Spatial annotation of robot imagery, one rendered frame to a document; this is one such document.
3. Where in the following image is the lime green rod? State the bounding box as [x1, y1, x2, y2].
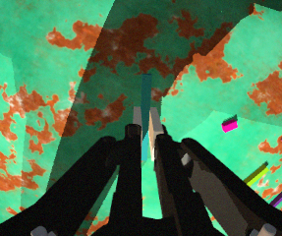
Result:
[244, 164, 268, 186]

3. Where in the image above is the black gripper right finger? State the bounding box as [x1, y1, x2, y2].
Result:
[148, 107, 282, 236]

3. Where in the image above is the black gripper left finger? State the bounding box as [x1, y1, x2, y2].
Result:
[0, 106, 142, 236]

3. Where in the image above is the purple rod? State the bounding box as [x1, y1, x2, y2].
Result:
[270, 193, 282, 207]

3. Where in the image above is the magenta rod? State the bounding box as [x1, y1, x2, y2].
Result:
[221, 119, 238, 133]

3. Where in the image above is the turquoise rod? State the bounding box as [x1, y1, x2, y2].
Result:
[141, 74, 152, 161]

